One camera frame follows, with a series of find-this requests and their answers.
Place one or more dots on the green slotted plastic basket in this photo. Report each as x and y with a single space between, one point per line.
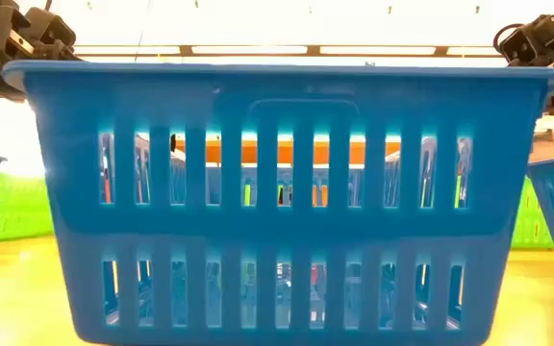
22 211
527 226

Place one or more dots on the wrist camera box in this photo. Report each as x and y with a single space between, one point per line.
48 26
520 45

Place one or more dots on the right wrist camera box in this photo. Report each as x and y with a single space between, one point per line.
520 45

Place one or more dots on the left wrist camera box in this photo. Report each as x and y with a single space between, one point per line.
48 26

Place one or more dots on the orange slotted plastic basket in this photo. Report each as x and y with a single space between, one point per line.
249 153

